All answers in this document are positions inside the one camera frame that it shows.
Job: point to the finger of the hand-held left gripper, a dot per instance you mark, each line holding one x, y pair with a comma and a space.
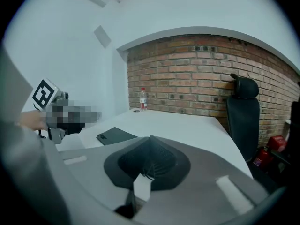
75, 123

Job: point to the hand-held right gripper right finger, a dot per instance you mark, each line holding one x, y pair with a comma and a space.
199, 196

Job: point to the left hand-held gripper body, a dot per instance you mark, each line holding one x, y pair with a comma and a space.
43, 94

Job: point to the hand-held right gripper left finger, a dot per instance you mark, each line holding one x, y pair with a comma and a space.
93, 172

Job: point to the black keyboard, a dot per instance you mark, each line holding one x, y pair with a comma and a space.
117, 136

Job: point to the white table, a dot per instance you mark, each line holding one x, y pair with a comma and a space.
175, 128

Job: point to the clear red-capped water bottle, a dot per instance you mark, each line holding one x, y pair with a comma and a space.
143, 99

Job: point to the red fire extinguisher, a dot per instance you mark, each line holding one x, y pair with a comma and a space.
262, 158

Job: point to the black high-back office chair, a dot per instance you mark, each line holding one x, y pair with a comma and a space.
243, 116

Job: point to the red box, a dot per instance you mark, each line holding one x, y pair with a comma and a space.
277, 143

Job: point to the grey wall plate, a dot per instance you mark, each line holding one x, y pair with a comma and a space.
102, 36

